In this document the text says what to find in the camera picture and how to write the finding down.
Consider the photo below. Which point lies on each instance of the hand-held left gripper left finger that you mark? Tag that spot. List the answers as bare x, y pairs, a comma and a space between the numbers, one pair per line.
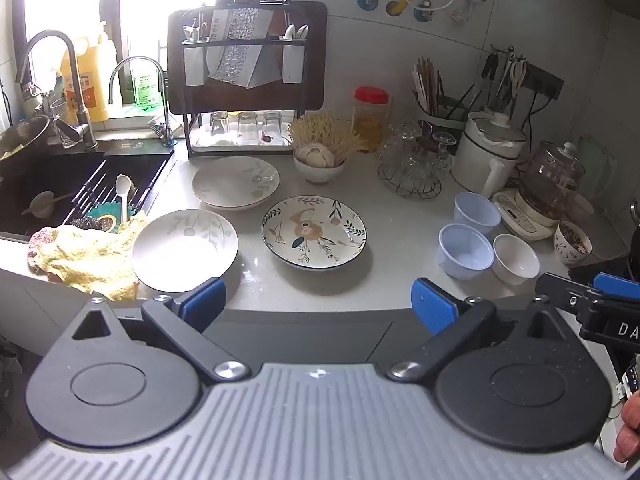
202, 304

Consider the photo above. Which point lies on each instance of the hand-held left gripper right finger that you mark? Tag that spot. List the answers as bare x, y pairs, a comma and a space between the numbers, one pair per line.
432, 306

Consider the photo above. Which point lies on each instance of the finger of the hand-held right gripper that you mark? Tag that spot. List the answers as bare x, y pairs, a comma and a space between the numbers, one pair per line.
617, 284
562, 290

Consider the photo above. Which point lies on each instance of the white leaf print plate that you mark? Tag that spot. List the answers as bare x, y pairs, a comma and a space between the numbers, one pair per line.
232, 182
182, 252

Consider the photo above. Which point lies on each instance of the pale blue plastic bowl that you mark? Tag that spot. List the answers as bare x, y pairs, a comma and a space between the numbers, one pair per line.
475, 212
465, 252

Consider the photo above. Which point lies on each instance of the floral print plate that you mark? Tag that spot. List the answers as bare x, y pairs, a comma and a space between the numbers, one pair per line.
312, 232

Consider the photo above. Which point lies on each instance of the person's right hand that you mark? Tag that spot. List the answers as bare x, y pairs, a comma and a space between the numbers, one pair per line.
631, 430

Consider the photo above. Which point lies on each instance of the black stove top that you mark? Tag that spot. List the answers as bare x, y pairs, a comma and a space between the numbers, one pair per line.
590, 267

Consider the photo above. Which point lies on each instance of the dark brass teapot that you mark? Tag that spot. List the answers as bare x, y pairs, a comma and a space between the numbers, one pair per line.
636, 250

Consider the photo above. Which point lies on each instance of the patterned cup with tea leaves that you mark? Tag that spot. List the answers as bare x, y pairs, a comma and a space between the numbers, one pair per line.
572, 242

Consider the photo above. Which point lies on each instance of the white ceramic bowl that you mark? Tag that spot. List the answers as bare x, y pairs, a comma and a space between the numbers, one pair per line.
515, 260

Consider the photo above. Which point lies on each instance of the cream kettle base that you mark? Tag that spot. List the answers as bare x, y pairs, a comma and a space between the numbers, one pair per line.
520, 217

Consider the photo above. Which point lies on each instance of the glass health kettle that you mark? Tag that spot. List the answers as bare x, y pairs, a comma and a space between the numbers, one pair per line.
550, 180

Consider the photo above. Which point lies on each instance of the pale green kettle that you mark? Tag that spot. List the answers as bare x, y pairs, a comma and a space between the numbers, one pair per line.
600, 170

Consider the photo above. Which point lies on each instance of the yellow dish cloth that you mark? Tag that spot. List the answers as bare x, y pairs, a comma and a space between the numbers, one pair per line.
90, 255

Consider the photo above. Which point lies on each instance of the roll-up sink drying rack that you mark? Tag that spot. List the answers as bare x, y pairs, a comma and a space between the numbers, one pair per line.
145, 180

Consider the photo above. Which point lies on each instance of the white plastic spoon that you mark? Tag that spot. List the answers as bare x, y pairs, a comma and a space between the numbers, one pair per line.
122, 190

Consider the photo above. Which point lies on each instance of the set of patterned glass cups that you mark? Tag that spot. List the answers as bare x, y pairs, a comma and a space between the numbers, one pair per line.
410, 160

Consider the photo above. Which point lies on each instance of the white electric cooker pot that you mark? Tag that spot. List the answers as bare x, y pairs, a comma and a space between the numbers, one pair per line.
482, 160

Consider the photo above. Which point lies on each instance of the white drip tray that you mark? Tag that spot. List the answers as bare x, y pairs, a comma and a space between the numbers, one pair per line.
250, 147

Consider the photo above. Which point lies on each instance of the pink scrub cloth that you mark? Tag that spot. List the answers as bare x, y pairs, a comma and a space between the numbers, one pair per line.
37, 247

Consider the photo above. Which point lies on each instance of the purple onion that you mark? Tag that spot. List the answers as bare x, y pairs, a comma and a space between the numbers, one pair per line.
427, 131

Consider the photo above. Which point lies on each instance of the clear drinking glass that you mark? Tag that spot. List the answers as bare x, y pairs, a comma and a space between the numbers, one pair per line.
272, 127
219, 122
247, 127

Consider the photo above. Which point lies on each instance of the garlic bulb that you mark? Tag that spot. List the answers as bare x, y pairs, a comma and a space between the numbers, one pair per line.
315, 154

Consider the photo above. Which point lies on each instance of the white utensil holder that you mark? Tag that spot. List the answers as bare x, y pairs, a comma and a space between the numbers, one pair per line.
440, 117

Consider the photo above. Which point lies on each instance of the black kitchen sink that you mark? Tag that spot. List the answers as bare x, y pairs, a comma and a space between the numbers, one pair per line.
55, 175

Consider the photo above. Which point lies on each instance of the red lid glass jar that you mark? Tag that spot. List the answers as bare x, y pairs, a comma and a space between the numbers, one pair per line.
371, 115

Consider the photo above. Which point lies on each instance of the chrome kitchen faucet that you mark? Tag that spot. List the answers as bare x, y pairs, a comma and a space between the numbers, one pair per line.
162, 105

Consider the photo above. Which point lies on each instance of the black power strip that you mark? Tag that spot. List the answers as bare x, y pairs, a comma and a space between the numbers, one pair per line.
547, 82

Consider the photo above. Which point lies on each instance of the black dish rack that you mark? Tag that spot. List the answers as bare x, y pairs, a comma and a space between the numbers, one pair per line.
302, 120

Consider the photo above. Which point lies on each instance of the hanging scissors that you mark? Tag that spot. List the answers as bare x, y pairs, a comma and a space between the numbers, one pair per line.
517, 75

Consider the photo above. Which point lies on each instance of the bunch of chopsticks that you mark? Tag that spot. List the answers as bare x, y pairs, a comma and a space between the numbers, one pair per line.
427, 80

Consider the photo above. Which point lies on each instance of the green soap bottle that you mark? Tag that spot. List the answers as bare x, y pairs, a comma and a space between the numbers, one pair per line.
145, 85

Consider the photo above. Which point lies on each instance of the white cutlery cup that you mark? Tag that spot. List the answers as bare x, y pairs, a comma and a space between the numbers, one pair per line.
193, 67
293, 62

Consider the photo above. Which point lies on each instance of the yellow detergent bottle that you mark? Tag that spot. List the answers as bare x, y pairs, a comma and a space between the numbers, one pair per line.
92, 85

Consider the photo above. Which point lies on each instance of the steel pot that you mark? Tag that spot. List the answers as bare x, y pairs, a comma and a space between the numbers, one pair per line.
22, 135

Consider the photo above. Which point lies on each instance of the black kitchen faucet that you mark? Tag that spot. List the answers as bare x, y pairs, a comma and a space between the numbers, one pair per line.
75, 85

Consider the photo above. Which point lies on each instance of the silver patterned board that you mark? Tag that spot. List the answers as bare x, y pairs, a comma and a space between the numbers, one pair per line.
240, 45

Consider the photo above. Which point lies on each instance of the dark brown cutting board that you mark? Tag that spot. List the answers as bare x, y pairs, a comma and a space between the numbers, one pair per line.
315, 60

